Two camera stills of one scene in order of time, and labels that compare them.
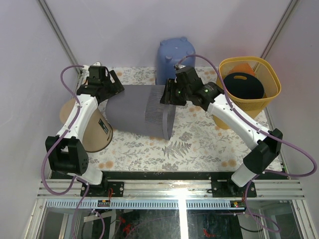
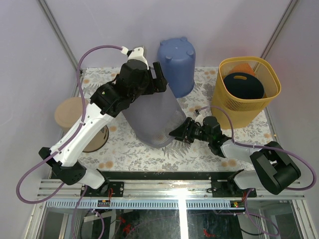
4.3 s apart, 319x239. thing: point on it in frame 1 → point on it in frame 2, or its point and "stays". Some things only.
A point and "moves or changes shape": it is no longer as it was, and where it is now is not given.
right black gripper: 168,95 → 182,133
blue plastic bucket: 170,52 stays
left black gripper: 116,87 → 159,84
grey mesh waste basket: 138,109 moves or changes shape
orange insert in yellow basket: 243,67 stays
